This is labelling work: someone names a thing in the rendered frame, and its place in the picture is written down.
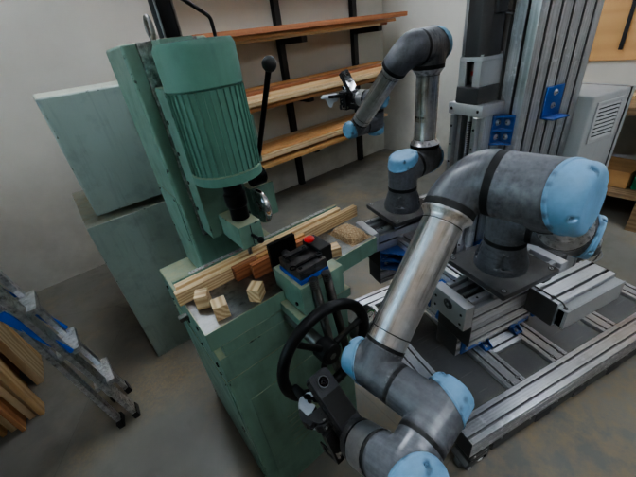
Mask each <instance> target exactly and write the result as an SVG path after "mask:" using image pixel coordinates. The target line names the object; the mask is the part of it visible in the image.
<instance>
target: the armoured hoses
mask: <svg viewBox="0 0 636 477"><path fill-rule="evenodd" d="M321 276H322V277H323V280H324V282H325V283H324V284H325V288H326V292H327V298H328V301H331V300H334V299H338V298H337V294H336V291H335V288H334V284H333V280H332V275H331V271H330V270H329V269H325V270H322V271H321ZM309 283H310V287H311V289H312V295H313V297H314V298H313V299H314V303H315V306H316V308H318V307H320V306H321V305H323V304H325V302H324V298H323V295H322V292H321V288H320V284H319V280H318V277H317V276H312V277H311V278H310V279H309ZM332 314H333V318H334V321H335V325H336V328H337V331H338V334H340V333H341V332H342V331H343V330H344V329H345V324H344V320H343V316H342V313H341V311H340V310H338V311H335V312H333V313H332ZM320 323H321V327H322V330H323V333H324V336H329V337H330V338H331V339H333V335H332V331H331V327H330V323H329V320H328V317H327V316H326V317H325V318H323V319H322V320H321V321H320ZM348 344H349V341H348V338H347V336H346V337H345V338H344V339H343V340H342V341H341V345H342V348H343V351H344V349H345V347H346V346H348ZM332 367H333V369H334V371H335V372H336V371H337V370H338V369H339V368H340V367H341V364H340V361H339V359H338V360H337V361H336V362H335V363H333V364H332Z"/></svg>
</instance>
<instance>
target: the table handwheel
mask: <svg viewBox="0 0 636 477"><path fill-rule="evenodd" d="M343 309H349V310H352V311H354V312H355V313H356V315H357V316H358V317H357V318H356V319H355V320H354V321H353V322H352V323H351V324H350V325H349V326H348V327H347V328H346V329H344V330H343V331H342V332H341V333H340V334H339V335H338V336H337V337H335V338H334V339H331V338H330V337H329V336H324V337H323V336H321V335H320V334H319V333H318V332H317V331H316V330H315V329H314V328H313V327H314V326H315V325H316V324H317V323H318V322H320V321H321V320H322V319H323V318H325V317H326V316H328V315H329V314H331V313H333V312H335V311H338V310H343ZM284 320H285V321H286V322H287V323H288V324H289V325H290V326H292V327H293V328H294V331H293V332H292V334H291V335H290V337H289V339H288V340H287V342H286V343H285V345H284V347H283V349H282V351H281V354H280V357H279V360H278V365H277V371H276V377H277V383H278V386H279V389H280V391H281V392H282V394H283V395H284V396H285V397H286V398H288V399H291V400H293V401H299V400H298V398H297V397H296V395H295V394H294V392H293V390H292V384H291V382H290V378H289V371H290V365H291V362H292V357H293V354H294V352H295V350H296V348H298V349H305V350H309V351H313V355H314V356H315V357H316V358H317V359H318V360H319V361H320V362H321V363H322V364H321V368H323V367H326V368H327V366H328V365H330V364H333V363H335V362H336V361H337V360H338V359H339V357H340V354H341V347H340V346H339V343H340V342H341V341H342V340H343V339H344V338H345V337H346V336H347V335H348V334H349V333H350V332H351V331H352V330H353V329H354V328H355V327H356V326H357V325H359V332H358V336H362V337H363V338H365V336H366V334H367V332H368V330H369V318H368V314H367V312H366V310H365V308H364V306H363V305H362V304H361V303H360V302H358V301H356V300H354V299H350V298H339V299H334V300H331V301H328V302H326V303H325V304H323V305H321V306H320V307H318V308H317V309H315V310H313V311H312V312H311V313H310V314H309V315H307V316H306V317H305V318H304V319H303V320H302V321H301V322H300V323H299V325H297V324H296V323H295V322H294V321H293V320H292V319H291V318H290V317H289V316H288V315H287V314H286V313H285V314H284ZM303 338H304V339H305V340H306V341H307V342H308V343H304V342H301V341H302V340H303ZM332 376H333V377H334V379H335V380H336V381H337V382H338V383H340V382H341V381H342V380H343V379H344V378H345V377H346V376H347V374H346V372H345V371H344V370H343V368H342V367H340V368H339V369H338V370H337V371H336V372H335V373H334V374H333V375H332Z"/></svg>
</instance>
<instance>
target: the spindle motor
mask: <svg viewBox="0 0 636 477"><path fill-rule="evenodd" d="M151 54H152V56H153V59H154V62H155V65H156V68H157V71H158V74H159V77H160V80H161V82H162V85H163V88H164V91H165V93H166V97H167V99H168V104H169V107H170V110H171V112H172V115H173V118H174V121H175V124H176V127H177V130H178V133H179V135H180V138H181V141H182V144H183V147H184V150H185V155H186V158H187V161H188V163H189V166H190V169H191V172H192V175H193V178H194V181H195V184H196V185H197V186H199V187H203V188H223V187H228V186H236V185H239V184H242V183H245V182H248V181H250V180H252V179H254V178H255V177H256V176H258V175H259V174H260V173H261V172H262V165H261V161H260V157H259V153H258V148H257V143H256V136H255V132H254V127H253V122H252V118H251V114H250V110H249V105H248V100H247V96H246V92H245V87H244V83H243V78H242V74H241V69H240V65H239V56H238V52H237V48H236V44H235V41H234V40H233V38H232V37H231V36H216V37H207V38H199V39H191V40H184V41H178V42H171V43H165V44H157V45H153V46H152V50H151Z"/></svg>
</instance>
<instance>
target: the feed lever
mask: <svg viewBox="0 0 636 477"><path fill-rule="evenodd" d="M261 64H262V67H263V69H264V70H265V80H264V88H263V97H262V106H261V115H260V123H259V133H258V141H257V148H258V153H259V157H260V159H261V151H262V143H263V135H264V128H265V120H266V113H267V105H268V96H269V89H270V81H271V74H272V72H273V71H274V70H275V68H276V60H275V58H274V57H273V56H265V57H264V58H263V60H262V63H261ZM267 179H268V176H267V172H266V170H265V168H264V167H262V172H261V173H260V174H259V175H258V176H256V177H255V178H254V179H252V180H250V181H248V183H249V185H250V186H258V185H261V184H264V183H266V182H267Z"/></svg>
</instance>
